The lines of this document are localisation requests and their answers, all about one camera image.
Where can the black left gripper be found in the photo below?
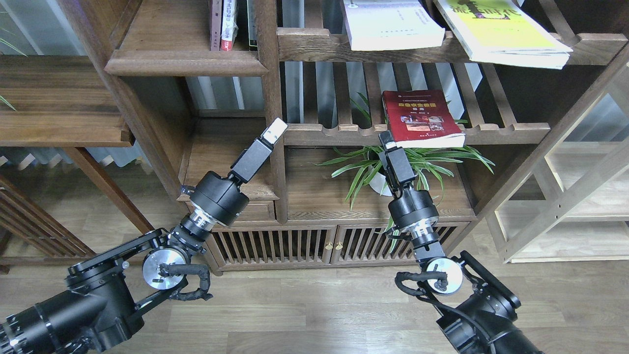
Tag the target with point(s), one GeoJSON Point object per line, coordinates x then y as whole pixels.
{"type": "Point", "coordinates": [251, 159]}

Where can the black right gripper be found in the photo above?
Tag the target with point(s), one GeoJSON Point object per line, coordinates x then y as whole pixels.
{"type": "Point", "coordinates": [399, 174]}

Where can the yellow green book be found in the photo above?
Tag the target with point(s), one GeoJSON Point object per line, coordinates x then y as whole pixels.
{"type": "Point", "coordinates": [497, 31]}

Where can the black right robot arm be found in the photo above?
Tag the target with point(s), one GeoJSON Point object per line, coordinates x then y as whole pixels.
{"type": "Point", "coordinates": [477, 311]}

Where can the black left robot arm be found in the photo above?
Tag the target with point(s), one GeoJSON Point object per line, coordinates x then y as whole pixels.
{"type": "Point", "coordinates": [108, 295]}

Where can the white book on shelf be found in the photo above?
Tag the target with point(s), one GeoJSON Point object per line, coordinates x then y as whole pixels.
{"type": "Point", "coordinates": [390, 25]}

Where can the light wooden shelf unit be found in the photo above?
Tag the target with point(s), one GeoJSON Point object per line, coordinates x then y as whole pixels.
{"type": "Point", "coordinates": [583, 212]}

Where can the green spider plant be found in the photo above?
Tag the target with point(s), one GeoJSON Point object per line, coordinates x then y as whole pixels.
{"type": "Point", "coordinates": [425, 162]}

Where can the white plant pot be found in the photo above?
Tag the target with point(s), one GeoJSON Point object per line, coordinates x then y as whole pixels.
{"type": "Point", "coordinates": [379, 185]}

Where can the dark wooden bookshelf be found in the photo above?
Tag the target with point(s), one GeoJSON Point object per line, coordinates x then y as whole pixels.
{"type": "Point", "coordinates": [182, 101]}

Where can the right slatted cabinet door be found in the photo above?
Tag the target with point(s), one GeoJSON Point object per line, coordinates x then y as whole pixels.
{"type": "Point", "coordinates": [366, 245]}

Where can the slatted cabinet door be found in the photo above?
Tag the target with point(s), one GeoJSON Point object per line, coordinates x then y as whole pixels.
{"type": "Point", "coordinates": [366, 245]}
{"type": "Point", "coordinates": [242, 248]}

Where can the left slatted cabinet door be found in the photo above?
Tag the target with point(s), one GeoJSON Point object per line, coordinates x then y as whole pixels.
{"type": "Point", "coordinates": [242, 248]}

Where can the red white upright book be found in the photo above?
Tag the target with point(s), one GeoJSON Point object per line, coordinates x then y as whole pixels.
{"type": "Point", "coordinates": [229, 26]}

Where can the dark wooden side table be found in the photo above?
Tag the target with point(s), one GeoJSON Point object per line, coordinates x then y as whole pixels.
{"type": "Point", "coordinates": [61, 102]}

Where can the dark slatted wooden rack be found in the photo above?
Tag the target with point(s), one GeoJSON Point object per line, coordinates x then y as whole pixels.
{"type": "Point", "coordinates": [22, 218]}

